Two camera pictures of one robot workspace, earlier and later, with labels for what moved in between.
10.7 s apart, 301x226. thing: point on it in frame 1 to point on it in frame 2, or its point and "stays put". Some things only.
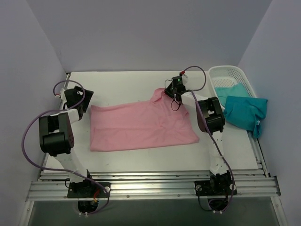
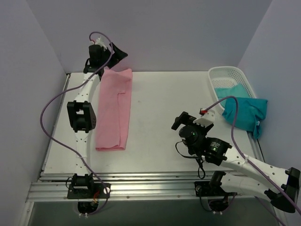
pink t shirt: (161, 121) to (114, 109)
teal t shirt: (240, 109) stays put
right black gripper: (170, 90) to (182, 119)
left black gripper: (83, 99) to (112, 54)
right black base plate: (215, 188) stays put
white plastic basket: (222, 76) stays put
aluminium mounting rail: (151, 184) stays put
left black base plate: (88, 189) stays put
